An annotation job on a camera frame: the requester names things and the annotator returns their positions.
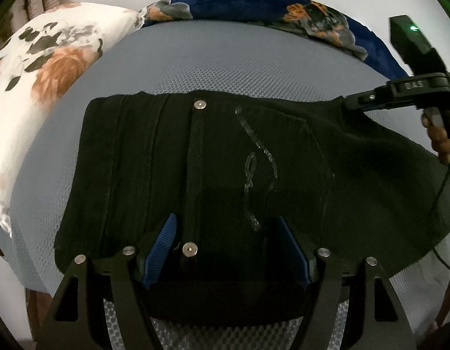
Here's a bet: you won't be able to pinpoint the navy floral blanket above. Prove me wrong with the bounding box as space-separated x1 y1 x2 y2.
140 0 407 80

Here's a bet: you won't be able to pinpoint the white floral pillow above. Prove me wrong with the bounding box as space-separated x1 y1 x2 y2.
0 2 144 235

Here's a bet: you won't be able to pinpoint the black pants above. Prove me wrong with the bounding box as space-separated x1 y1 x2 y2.
54 91 450 323

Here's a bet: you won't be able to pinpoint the person's right hand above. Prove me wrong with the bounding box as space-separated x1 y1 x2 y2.
421 108 450 165

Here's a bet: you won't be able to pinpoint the black cable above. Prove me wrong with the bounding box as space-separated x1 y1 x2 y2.
428 163 450 274

